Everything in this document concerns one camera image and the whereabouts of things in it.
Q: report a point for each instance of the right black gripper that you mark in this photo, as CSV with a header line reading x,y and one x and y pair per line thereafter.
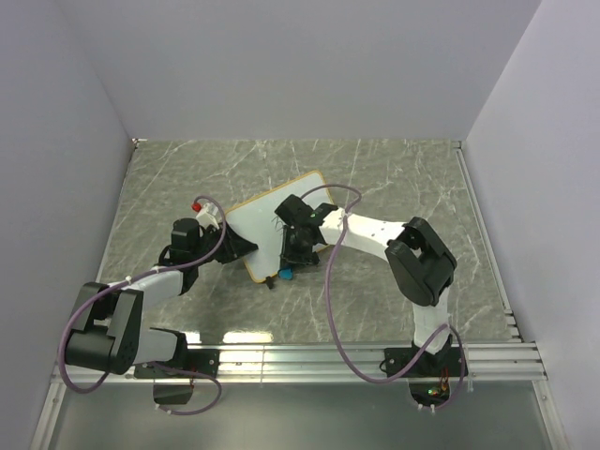
x,y
291,255

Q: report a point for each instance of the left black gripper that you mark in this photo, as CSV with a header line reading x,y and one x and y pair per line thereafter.
x,y
233,246

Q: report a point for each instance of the blue whiteboard eraser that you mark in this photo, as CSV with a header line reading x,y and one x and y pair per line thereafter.
x,y
285,273

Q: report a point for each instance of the yellow framed whiteboard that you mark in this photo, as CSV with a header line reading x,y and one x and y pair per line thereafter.
x,y
256,221

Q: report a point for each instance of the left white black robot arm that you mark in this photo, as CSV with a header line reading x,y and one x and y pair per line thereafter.
x,y
105,332

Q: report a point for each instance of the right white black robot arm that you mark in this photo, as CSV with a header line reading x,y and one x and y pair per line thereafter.
x,y
422,265

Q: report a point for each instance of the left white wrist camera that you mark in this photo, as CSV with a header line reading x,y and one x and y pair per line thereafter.
x,y
207,214

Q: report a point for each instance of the aluminium front rail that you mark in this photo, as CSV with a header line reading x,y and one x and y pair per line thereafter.
x,y
321,363

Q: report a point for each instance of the aluminium rail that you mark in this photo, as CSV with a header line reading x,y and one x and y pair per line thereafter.
x,y
321,363
481,225

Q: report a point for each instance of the aluminium right side rail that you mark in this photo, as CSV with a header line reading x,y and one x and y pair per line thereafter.
x,y
481,225

